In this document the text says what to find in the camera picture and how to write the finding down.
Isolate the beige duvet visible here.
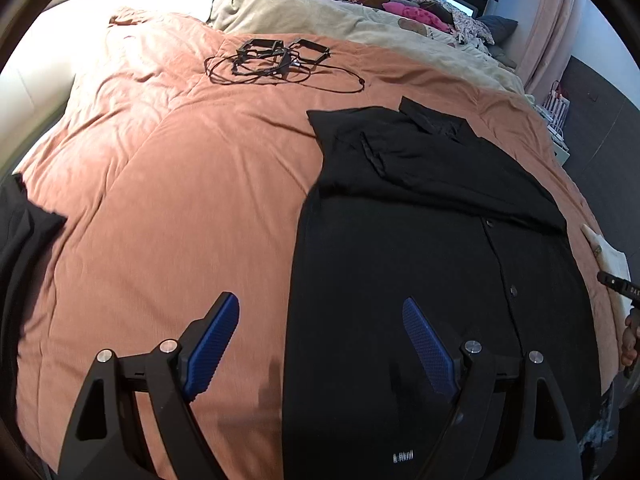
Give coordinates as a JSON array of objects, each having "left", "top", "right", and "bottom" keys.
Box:
[{"left": 208, "top": 0, "right": 525, "bottom": 96}]

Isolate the dark blue pillow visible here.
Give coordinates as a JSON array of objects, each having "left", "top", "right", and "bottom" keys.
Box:
[{"left": 478, "top": 15, "right": 518, "bottom": 46}]

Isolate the right hand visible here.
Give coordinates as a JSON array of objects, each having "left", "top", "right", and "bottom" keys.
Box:
[{"left": 620, "top": 308, "right": 640, "bottom": 367}]

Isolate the folded black clothes pile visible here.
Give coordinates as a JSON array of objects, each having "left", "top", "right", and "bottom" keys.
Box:
[{"left": 1, "top": 174, "right": 66, "bottom": 411}]

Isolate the black cable bundle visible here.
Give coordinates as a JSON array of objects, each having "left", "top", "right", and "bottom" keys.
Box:
[{"left": 203, "top": 37, "right": 367, "bottom": 96}]

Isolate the pink garment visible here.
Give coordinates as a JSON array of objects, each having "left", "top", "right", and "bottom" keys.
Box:
[{"left": 382, "top": 1, "right": 452, "bottom": 32}]

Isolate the floral patterned cloth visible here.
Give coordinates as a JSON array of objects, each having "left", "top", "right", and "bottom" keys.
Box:
[{"left": 412, "top": 0, "right": 495, "bottom": 49}]

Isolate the cream padded headboard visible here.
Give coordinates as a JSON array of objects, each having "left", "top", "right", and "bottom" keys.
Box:
[{"left": 0, "top": 0, "right": 202, "bottom": 176}]

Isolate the orange bed blanket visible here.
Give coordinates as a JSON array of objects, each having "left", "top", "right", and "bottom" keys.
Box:
[{"left": 10, "top": 11, "right": 618, "bottom": 479}]

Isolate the black button shirt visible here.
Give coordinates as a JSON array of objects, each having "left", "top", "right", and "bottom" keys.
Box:
[{"left": 282, "top": 99, "right": 601, "bottom": 479}]

